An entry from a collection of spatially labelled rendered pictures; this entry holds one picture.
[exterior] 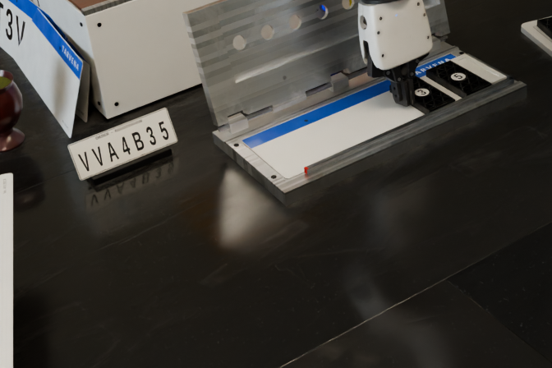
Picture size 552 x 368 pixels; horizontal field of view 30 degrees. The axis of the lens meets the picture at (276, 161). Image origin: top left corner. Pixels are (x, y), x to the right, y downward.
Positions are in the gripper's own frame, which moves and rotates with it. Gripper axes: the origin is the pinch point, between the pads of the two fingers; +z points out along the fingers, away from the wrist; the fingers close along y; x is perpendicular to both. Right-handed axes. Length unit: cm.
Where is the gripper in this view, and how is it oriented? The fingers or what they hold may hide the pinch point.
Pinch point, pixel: (402, 91)
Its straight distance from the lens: 156.2
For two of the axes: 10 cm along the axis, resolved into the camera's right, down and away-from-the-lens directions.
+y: 8.5, -3.6, 3.9
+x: -4.9, -2.5, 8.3
